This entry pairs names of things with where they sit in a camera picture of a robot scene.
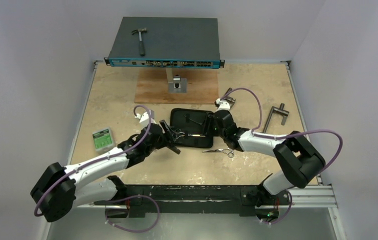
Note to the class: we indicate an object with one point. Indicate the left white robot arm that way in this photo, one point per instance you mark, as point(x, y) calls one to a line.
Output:
point(61, 188)

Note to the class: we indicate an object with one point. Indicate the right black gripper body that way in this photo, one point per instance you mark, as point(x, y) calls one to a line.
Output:
point(214, 124)

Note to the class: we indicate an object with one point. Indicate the silver scissors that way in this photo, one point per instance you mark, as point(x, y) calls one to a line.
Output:
point(229, 152)
point(179, 134)

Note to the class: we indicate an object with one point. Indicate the brown wooden board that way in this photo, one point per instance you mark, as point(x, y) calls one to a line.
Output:
point(153, 87)

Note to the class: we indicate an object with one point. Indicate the steel claw hammer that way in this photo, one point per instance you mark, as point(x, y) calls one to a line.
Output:
point(140, 32)

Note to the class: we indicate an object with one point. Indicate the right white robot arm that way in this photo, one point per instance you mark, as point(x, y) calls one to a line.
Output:
point(298, 159)

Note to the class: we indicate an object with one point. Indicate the green clear plastic box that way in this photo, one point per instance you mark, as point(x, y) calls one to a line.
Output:
point(103, 140)

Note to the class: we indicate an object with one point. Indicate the black zip tool case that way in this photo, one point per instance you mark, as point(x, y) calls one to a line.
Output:
point(191, 121)

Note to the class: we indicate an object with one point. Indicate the blue rack network switch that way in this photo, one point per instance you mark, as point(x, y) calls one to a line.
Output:
point(170, 42)

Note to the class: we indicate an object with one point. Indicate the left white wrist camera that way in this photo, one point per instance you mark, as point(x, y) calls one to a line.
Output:
point(146, 118)

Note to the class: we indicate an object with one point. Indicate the grey metal stand bracket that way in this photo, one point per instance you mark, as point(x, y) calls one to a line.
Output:
point(176, 83)

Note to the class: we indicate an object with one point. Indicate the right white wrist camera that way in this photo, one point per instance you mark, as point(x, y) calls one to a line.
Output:
point(222, 105)

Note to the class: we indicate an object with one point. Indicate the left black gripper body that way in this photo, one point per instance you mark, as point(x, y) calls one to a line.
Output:
point(162, 141)

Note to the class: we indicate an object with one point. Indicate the aluminium table frame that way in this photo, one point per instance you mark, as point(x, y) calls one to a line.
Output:
point(308, 197)

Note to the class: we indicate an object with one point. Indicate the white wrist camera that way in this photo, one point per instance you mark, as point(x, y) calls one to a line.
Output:
point(222, 105)
point(146, 118)

